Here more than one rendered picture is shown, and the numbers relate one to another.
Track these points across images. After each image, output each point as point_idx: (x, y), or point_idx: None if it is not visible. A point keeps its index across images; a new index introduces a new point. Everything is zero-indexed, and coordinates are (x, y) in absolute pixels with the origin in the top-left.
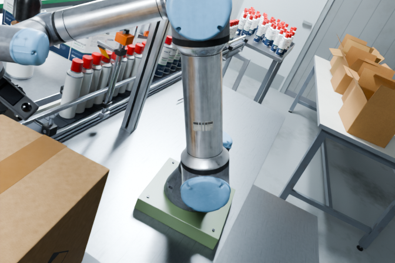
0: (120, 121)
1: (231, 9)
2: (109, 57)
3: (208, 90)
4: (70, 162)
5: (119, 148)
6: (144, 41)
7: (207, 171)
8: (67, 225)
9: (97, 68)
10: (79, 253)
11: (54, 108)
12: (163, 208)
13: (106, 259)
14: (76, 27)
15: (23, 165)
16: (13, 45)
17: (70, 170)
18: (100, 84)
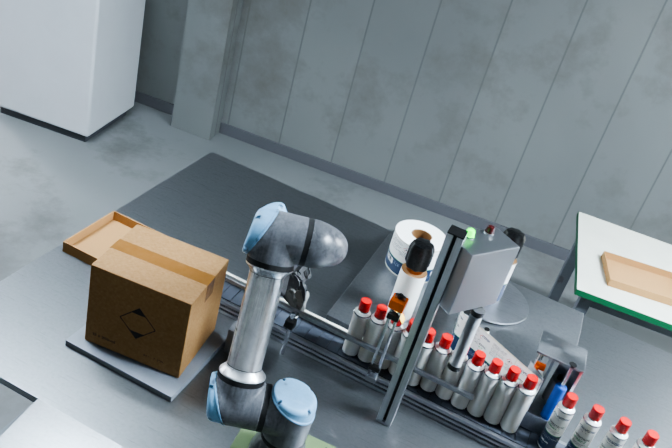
0: None
1: (257, 238)
2: (410, 327)
3: (243, 299)
4: (191, 287)
5: (337, 409)
6: (500, 359)
7: (218, 370)
8: (149, 300)
9: (389, 327)
10: (170, 357)
11: (322, 322)
12: (244, 429)
13: (185, 398)
14: None
15: (181, 270)
16: None
17: (183, 287)
18: (396, 351)
